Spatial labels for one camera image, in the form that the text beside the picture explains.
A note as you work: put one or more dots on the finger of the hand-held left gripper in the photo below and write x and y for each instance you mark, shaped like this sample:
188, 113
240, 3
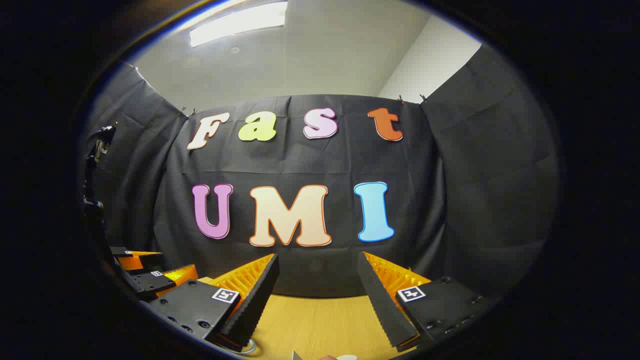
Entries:
132, 259
155, 282

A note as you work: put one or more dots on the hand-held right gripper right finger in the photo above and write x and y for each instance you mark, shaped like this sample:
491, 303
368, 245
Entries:
380, 300

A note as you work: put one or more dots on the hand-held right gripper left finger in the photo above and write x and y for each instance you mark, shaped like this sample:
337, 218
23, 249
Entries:
255, 300

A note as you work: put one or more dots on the black backdrop cloth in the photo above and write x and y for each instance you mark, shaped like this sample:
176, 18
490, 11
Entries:
300, 165

